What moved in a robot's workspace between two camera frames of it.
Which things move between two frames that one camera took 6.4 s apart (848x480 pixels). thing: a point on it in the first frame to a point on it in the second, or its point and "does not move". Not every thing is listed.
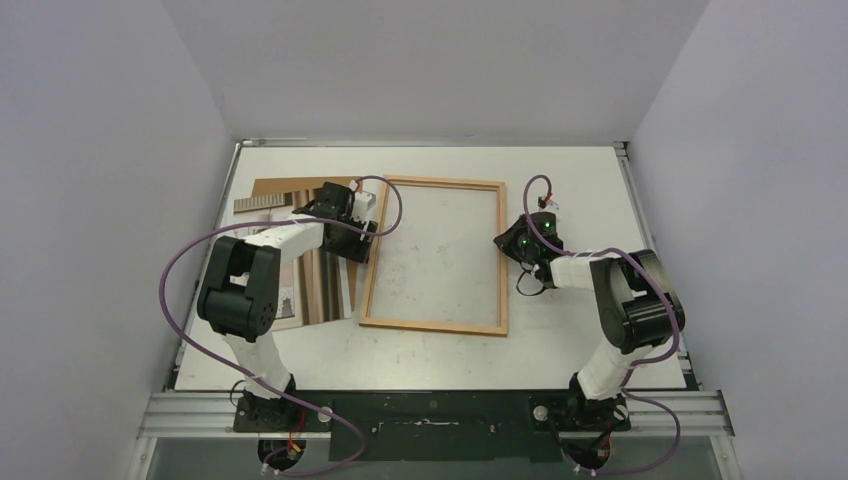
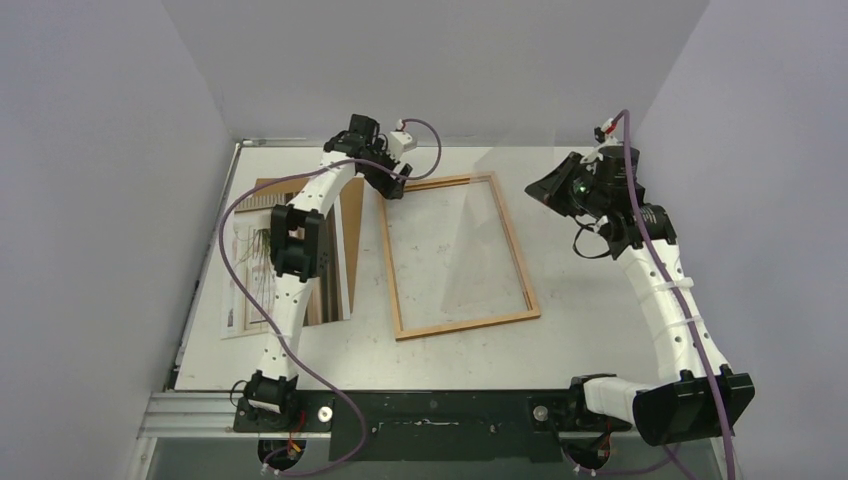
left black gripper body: x=350 y=246 to x=379 y=179
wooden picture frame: x=503 y=330 to x=500 y=319
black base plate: x=438 y=426 does not move
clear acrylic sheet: x=442 y=262 to x=508 y=257
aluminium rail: x=212 y=416 does not move
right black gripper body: x=506 y=241 to x=561 y=187
